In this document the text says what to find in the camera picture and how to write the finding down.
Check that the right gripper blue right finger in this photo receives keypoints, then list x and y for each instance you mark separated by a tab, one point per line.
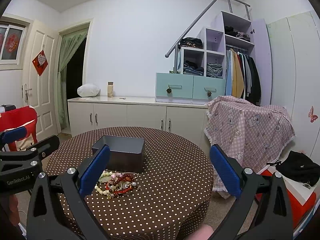
273	217

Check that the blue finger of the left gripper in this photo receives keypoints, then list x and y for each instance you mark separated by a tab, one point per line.
43	148
13	135

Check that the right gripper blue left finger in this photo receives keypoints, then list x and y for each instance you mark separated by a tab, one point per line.
46	218

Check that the dark metal jewelry box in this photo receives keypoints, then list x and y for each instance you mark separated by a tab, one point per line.
126	155

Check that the red cat chair cover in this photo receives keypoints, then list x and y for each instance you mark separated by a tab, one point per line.
21	117

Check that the red white storage box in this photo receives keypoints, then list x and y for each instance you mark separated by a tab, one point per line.
302	198

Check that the white low sideboard cabinet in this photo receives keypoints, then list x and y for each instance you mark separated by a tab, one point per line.
186	120

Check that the black bag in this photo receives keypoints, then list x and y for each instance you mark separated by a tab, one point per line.
298	167

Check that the white panel door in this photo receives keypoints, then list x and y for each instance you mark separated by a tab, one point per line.
38	91

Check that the white plastic bag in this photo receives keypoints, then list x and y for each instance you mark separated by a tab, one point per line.
88	90

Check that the pink bear patterned cloth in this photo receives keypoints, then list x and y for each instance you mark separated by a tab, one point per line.
253	135

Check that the red diamond door decoration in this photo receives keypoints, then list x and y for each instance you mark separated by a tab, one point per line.
40	62

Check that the brown polka dot tablecloth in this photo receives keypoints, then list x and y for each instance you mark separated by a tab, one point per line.
174	189

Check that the beige jar with lid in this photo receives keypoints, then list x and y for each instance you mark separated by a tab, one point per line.
110	86

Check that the window with red paper cuts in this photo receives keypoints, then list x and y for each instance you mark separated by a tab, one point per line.
12	38

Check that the hanging clothes row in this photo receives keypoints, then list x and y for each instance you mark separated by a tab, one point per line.
242	78

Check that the teal two drawer unit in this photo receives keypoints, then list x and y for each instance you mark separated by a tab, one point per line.
190	89

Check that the white wardrobe door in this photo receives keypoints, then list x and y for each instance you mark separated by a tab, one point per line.
294	44

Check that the lilac stair shelf unit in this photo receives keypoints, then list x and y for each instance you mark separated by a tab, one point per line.
229	31

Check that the pink butterfly wall sticker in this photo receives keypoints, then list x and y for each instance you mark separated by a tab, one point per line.
313	117

